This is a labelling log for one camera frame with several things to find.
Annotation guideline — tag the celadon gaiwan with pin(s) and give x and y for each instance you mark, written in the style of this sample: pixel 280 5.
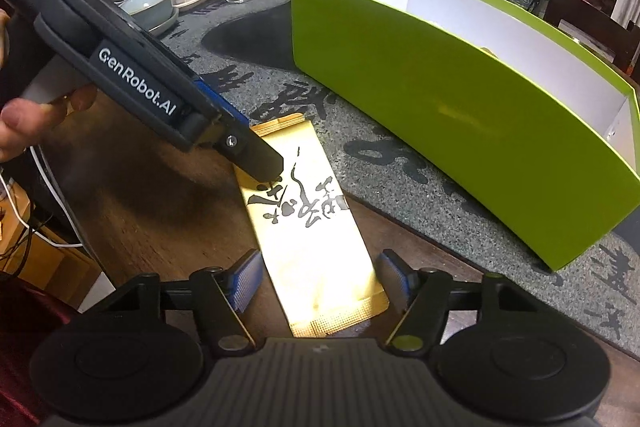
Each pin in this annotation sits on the celadon gaiwan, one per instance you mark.
pixel 150 4

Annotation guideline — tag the person's left hand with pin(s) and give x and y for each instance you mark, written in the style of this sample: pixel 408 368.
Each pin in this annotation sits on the person's left hand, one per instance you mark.
pixel 15 127

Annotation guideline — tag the dark wooden chair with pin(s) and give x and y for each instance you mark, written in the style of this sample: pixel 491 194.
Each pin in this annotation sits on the dark wooden chair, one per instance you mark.
pixel 585 17

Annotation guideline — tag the green cardboard box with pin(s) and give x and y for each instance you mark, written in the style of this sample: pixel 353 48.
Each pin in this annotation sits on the green cardboard box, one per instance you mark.
pixel 425 107

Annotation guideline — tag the wooden desktop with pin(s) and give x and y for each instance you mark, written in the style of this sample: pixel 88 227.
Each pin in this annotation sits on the wooden desktop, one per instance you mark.
pixel 150 207

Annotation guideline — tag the yellow wooden box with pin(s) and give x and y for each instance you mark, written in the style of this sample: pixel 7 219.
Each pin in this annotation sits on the yellow wooden box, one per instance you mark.
pixel 65 272

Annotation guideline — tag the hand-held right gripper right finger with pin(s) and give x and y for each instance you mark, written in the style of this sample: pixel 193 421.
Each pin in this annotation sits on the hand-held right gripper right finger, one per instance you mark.
pixel 395 279

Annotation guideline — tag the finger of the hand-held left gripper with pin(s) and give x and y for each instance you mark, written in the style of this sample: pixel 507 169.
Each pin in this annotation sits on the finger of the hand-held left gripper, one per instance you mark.
pixel 250 152
pixel 220 104

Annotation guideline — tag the gold tea packet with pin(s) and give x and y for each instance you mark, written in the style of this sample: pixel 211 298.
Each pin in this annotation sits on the gold tea packet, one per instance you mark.
pixel 310 247

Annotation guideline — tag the red cloth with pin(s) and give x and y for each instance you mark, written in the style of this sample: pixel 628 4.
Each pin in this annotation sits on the red cloth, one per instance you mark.
pixel 20 347

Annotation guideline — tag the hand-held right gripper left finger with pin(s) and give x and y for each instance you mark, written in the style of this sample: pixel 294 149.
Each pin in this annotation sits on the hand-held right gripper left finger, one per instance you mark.
pixel 245 282

